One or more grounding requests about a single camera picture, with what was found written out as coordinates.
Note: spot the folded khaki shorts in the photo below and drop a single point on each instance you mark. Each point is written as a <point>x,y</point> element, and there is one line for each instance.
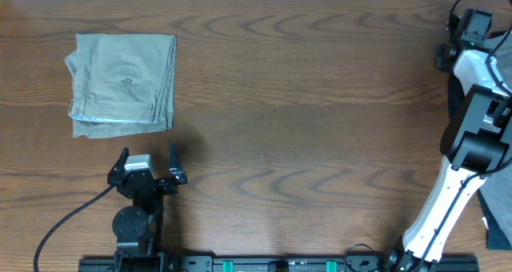
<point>122,84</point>

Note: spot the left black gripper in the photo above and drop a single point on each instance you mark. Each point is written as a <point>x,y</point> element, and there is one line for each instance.
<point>175,175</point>

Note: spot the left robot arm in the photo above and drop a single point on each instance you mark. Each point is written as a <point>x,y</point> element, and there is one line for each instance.
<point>138,227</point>

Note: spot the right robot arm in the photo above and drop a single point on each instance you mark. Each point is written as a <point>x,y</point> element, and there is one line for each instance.
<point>475,145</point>

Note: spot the grey shorts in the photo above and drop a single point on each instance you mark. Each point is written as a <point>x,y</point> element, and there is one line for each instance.
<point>497,189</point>

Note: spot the black t-shirt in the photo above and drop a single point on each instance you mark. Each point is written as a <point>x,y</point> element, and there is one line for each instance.
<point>496,240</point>

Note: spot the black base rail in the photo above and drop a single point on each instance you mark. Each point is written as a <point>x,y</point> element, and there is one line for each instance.
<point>209,264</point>

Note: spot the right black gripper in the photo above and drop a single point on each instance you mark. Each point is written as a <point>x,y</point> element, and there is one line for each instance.
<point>441,62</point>

